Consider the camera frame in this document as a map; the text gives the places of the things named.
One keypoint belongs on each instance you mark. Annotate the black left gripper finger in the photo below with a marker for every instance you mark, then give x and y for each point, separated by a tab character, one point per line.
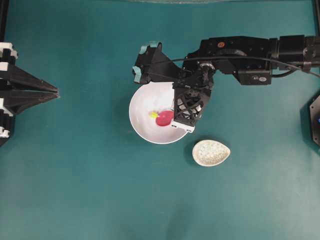
17	77
18	101

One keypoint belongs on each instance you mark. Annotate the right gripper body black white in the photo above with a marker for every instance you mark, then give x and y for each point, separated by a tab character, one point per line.
191	95

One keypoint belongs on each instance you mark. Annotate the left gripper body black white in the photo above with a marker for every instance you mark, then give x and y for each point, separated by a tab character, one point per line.
7	119

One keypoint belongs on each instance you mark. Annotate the red plastic spoon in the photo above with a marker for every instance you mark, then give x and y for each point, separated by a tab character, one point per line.
164	118

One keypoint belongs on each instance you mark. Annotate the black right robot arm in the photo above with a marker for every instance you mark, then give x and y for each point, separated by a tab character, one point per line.
252	61

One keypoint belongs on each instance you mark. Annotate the white round bowl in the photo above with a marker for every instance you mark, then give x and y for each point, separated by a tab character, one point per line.
153	97

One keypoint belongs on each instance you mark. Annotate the yellow hexagonal prism block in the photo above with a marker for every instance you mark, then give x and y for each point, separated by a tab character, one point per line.
153	115

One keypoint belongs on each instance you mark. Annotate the crackle-glaze spoon rest dish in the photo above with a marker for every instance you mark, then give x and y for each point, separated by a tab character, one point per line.
210	153

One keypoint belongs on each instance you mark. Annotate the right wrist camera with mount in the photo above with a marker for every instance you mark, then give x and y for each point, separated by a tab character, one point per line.
152	65

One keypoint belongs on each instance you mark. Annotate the black aluminium frame rail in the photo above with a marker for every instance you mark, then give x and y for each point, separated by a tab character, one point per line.
4	5

